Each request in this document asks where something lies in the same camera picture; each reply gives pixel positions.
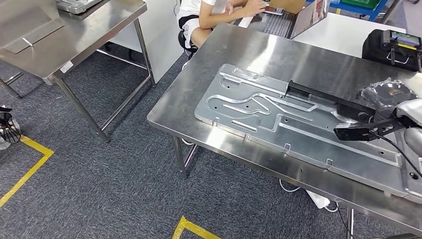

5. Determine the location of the grey metal casting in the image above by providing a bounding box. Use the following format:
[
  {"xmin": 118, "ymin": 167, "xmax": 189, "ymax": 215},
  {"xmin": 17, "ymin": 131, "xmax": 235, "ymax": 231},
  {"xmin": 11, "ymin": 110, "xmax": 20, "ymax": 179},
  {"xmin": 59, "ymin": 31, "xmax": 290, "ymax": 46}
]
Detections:
[{"xmin": 55, "ymin": 0, "xmax": 104, "ymax": 14}]

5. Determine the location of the green plastic bin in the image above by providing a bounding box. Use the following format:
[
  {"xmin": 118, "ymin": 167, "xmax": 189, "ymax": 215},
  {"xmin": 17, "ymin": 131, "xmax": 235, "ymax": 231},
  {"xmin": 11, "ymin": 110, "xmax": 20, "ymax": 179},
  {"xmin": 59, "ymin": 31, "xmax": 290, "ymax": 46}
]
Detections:
[{"xmin": 341, "ymin": 0, "xmax": 383, "ymax": 9}]

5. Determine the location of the white power adapter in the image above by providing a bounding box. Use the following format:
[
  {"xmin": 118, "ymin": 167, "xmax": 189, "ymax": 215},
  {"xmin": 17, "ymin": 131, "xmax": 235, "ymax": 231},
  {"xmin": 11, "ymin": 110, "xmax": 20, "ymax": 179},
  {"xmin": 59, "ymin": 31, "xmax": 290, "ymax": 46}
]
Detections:
[{"xmin": 306, "ymin": 189, "xmax": 331, "ymax": 210}]

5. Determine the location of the small black floor fan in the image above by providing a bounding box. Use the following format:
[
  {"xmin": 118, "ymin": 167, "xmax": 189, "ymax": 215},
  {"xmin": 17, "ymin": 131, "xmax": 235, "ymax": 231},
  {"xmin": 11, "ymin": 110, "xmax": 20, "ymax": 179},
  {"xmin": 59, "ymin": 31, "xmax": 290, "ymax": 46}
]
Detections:
[{"xmin": 0, "ymin": 105, "xmax": 22, "ymax": 151}]

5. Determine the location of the large stamped metal panel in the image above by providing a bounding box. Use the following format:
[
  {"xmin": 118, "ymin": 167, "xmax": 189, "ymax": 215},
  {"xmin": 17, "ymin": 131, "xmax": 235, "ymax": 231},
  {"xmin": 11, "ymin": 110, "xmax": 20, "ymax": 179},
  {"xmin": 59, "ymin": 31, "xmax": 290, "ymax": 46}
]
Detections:
[{"xmin": 194, "ymin": 63, "xmax": 422, "ymax": 205}]

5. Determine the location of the person's hand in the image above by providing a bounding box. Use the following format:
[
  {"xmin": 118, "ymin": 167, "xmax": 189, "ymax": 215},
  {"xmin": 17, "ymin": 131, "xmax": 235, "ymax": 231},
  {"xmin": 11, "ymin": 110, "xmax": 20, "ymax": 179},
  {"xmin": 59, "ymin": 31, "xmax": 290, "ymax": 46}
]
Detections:
[{"xmin": 244, "ymin": 0, "xmax": 267, "ymax": 17}]

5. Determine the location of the black chair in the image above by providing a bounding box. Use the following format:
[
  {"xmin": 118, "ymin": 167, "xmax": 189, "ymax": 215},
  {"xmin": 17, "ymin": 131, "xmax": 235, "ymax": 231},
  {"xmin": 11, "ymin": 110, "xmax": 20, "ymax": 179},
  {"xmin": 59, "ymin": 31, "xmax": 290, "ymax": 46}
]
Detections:
[{"xmin": 178, "ymin": 29, "xmax": 199, "ymax": 55}]

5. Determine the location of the blue metal shelf rack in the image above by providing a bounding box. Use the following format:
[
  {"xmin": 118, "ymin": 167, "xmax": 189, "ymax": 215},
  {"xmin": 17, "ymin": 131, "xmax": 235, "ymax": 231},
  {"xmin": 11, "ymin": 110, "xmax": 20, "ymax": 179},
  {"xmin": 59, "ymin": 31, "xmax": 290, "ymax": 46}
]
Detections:
[{"xmin": 307, "ymin": 0, "xmax": 403, "ymax": 22}]

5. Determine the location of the stainless steel table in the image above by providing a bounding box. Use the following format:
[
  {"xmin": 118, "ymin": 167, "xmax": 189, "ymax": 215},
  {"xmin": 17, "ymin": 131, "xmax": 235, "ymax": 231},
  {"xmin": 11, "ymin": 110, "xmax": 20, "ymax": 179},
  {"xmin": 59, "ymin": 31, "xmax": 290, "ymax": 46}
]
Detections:
[{"xmin": 0, "ymin": 0, "xmax": 156, "ymax": 143}]

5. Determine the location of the black carrying bag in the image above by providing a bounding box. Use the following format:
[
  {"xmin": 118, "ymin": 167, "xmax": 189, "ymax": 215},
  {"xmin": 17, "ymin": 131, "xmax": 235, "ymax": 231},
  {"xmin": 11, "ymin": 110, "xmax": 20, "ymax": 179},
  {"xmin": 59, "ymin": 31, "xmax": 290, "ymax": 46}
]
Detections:
[{"xmin": 361, "ymin": 29, "xmax": 422, "ymax": 73}]

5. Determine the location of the black controller with screen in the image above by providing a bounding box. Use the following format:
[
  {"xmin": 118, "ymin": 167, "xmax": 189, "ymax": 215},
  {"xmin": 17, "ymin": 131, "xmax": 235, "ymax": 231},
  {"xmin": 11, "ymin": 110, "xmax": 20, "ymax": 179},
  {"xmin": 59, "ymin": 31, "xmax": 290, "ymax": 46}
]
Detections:
[{"xmin": 382, "ymin": 29, "xmax": 422, "ymax": 65}]

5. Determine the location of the person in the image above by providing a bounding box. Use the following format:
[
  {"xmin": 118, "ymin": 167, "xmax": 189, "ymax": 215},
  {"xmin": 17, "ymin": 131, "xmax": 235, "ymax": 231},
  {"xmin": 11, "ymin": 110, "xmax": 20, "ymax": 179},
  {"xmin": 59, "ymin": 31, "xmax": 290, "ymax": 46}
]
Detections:
[{"xmin": 176, "ymin": 0, "xmax": 268, "ymax": 50}]

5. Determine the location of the brown cardboard box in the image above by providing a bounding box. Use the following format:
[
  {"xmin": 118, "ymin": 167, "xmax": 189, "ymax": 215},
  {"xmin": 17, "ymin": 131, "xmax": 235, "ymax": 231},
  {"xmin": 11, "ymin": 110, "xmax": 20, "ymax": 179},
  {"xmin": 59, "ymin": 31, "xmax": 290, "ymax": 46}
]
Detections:
[{"xmin": 268, "ymin": 0, "xmax": 306, "ymax": 14}]

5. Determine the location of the stainless steel workbench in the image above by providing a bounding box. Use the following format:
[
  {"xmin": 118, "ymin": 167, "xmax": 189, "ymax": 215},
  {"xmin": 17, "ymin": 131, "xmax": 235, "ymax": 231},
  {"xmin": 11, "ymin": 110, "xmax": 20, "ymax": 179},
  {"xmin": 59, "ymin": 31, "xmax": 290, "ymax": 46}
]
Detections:
[{"xmin": 146, "ymin": 22, "xmax": 422, "ymax": 239}]

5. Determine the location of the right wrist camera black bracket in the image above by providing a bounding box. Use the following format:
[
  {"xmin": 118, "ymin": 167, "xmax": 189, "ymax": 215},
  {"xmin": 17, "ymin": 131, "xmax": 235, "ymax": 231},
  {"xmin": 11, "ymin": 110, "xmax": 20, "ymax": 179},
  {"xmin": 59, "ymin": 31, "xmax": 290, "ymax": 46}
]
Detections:
[{"xmin": 333, "ymin": 118, "xmax": 405, "ymax": 142}]

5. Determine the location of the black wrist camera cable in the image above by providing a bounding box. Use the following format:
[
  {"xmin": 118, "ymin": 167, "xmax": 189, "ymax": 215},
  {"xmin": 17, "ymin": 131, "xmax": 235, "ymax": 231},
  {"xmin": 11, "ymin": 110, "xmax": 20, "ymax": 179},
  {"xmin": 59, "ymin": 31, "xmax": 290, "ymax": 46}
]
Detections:
[{"xmin": 369, "ymin": 131, "xmax": 422, "ymax": 179}]

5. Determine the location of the black plastic panel part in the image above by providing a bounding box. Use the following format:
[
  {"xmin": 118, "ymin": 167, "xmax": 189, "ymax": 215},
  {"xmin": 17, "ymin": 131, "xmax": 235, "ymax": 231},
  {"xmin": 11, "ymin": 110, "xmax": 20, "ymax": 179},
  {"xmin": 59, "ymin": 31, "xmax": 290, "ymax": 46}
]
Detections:
[{"xmin": 285, "ymin": 80, "xmax": 377, "ymax": 123}]

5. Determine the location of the grey laptop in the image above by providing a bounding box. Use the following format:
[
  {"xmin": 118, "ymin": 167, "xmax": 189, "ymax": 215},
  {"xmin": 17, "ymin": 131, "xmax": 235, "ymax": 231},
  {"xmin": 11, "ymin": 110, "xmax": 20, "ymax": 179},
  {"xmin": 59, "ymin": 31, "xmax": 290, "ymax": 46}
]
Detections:
[{"xmin": 237, "ymin": 0, "xmax": 330, "ymax": 39}]

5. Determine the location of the smartphone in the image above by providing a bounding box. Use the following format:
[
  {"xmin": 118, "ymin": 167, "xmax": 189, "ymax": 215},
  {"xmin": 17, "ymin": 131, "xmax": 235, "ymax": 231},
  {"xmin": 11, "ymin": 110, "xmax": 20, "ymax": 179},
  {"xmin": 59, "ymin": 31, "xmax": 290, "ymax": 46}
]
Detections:
[{"xmin": 263, "ymin": 5, "xmax": 285, "ymax": 16}]

